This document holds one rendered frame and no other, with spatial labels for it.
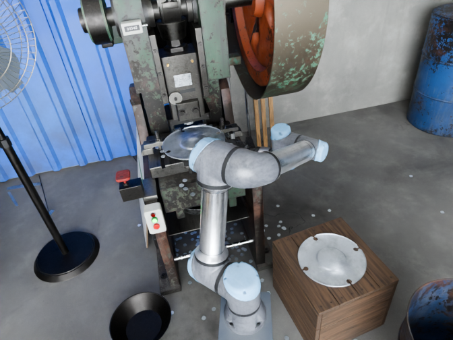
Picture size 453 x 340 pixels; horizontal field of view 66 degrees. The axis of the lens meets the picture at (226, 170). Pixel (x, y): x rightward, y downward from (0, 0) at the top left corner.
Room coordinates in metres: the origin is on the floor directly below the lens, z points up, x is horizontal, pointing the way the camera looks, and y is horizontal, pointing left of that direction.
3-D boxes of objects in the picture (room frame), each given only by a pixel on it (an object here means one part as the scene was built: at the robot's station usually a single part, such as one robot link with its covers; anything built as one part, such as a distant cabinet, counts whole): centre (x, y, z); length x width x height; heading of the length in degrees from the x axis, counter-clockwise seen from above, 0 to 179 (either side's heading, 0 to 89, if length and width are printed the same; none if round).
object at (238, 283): (0.70, 0.00, 0.62); 0.13 x 0.12 x 0.14; 49
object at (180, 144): (1.36, 0.13, 0.79); 0.29 x 0.29 x 0.01
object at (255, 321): (0.69, -0.01, 0.50); 0.15 x 0.15 x 0.10
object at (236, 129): (1.52, -0.01, 0.76); 0.17 x 0.06 x 0.10; 99
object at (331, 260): (0.97, -0.41, 0.35); 0.29 x 0.29 x 0.01
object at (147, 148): (1.46, 0.32, 0.76); 0.17 x 0.06 x 0.10; 99
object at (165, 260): (1.58, 0.44, 0.45); 0.92 x 0.12 x 0.90; 9
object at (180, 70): (1.45, 0.15, 1.04); 0.17 x 0.15 x 0.30; 9
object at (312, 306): (0.97, -0.41, 0.18); 0.40 x 0.38 x 0.35; 17
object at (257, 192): (1.67, -0.09, 0.45); 0.92 x 0.12 x 0.90; 9
